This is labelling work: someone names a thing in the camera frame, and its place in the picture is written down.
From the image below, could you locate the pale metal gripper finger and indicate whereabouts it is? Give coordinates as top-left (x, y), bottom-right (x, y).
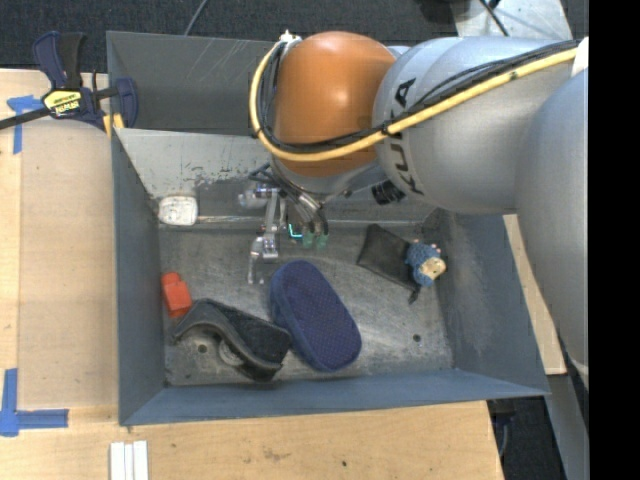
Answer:
top-left (259, 237), bottom-right (280, 286)
top-left (247, 236), bottom-right (265, 286)

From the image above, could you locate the blue quilted oval pouch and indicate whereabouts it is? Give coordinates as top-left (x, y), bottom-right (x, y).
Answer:
top-left (269, 259), bottom-right (363, 374)

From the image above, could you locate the black and grey slipper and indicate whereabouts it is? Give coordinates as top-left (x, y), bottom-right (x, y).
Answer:
top-left (171, 297), bottom-right (293, 384)

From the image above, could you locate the red-orange block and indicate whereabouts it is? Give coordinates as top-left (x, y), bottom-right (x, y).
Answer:
top-left (160, 271), bottom-right (193, 320)

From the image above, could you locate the white rounded box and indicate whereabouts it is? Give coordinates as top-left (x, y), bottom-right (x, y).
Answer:
top-left (157, 195), bottom-right (199, 227)

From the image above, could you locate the black flat pouch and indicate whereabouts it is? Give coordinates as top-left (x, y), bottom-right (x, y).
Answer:
top-left (355, 223), bottom-right (422, 305)

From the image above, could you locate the grey metal bin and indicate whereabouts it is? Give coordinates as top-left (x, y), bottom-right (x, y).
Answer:
top-left (104, 30), bottom-right (553, 428)

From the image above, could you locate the blue toy animal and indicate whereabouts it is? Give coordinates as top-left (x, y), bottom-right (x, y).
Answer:
top-left (404, 240), bottom-right (448, 289)

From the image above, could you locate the black cylinder on white bracket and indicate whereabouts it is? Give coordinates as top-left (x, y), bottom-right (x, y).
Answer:
top-left (371, 179), bottom-right (407, 207)

